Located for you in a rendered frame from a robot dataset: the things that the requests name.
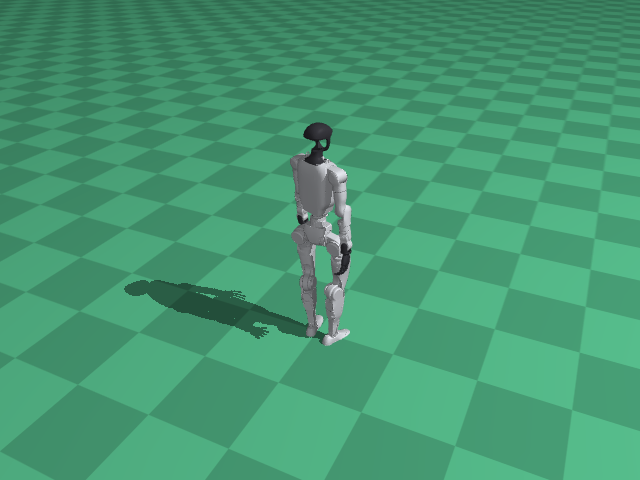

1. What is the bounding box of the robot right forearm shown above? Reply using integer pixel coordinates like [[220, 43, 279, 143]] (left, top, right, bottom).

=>
[[337, 206, 352, 251]]

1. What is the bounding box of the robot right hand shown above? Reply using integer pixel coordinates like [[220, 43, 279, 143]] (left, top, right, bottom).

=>
[[334, 243, 351, 275]]

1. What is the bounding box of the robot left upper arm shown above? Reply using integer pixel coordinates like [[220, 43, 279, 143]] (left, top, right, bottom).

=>
[[290, 153, 306, 194]]

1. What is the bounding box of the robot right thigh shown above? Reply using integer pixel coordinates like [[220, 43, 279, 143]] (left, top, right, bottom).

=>
[[324, 232, 351, 300]]

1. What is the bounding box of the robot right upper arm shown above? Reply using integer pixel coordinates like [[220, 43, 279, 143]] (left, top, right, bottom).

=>
[[327, 166, 349, 218]]

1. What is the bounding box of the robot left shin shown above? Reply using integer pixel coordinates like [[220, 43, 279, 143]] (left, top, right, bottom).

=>
[[300, 275, 317, 327]]

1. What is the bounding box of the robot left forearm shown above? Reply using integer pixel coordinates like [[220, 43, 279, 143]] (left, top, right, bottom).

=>
[[295, 191, 308, 222]]

